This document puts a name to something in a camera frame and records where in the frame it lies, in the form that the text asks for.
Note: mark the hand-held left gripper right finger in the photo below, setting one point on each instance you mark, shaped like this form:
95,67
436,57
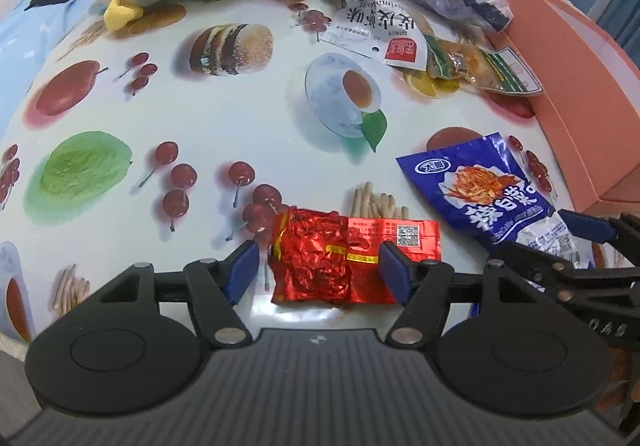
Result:
396,271

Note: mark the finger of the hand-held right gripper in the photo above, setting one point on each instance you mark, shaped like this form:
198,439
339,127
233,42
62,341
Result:
540,261
585,224

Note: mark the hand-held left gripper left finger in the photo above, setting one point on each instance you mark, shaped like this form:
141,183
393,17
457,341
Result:
242,271

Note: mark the red foil snack packet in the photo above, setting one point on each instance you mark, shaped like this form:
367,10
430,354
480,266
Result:
320,261

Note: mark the blue snack packet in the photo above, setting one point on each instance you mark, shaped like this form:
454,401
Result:
480,191

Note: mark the pink cardboard box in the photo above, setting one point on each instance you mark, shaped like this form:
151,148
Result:
575,76

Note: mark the green label snack packet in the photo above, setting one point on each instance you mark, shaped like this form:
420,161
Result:
480,66

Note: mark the white snack packet red label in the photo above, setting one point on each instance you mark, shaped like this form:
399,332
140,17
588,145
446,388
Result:
370,26

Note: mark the fruit printed mat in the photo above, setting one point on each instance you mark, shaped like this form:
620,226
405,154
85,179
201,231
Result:
210,126

